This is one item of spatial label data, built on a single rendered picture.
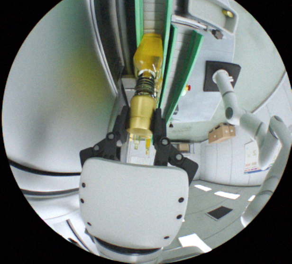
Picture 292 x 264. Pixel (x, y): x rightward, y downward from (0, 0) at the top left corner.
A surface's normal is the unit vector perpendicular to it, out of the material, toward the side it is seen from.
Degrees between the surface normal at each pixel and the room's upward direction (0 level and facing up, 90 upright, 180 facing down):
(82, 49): 90
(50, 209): 90
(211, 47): 0
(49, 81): 90
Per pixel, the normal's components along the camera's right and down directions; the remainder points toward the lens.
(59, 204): 1.00, 0.07
